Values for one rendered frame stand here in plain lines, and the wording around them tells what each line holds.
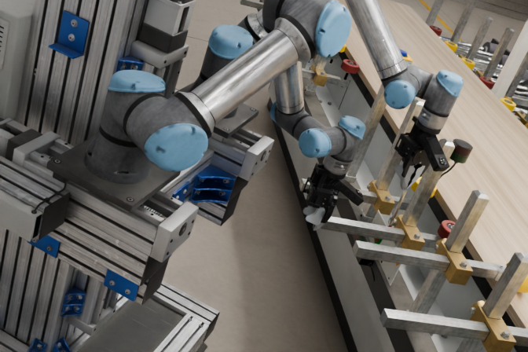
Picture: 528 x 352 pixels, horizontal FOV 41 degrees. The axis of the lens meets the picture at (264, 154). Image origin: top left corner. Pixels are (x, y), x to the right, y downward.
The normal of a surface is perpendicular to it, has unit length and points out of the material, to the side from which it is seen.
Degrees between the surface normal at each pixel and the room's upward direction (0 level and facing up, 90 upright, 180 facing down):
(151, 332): 0
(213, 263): 0
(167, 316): 0
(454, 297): 90
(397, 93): 90
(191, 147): 95
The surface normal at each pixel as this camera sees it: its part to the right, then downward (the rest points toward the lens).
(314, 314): 0.30, -0.84
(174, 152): 0.51, 0.61
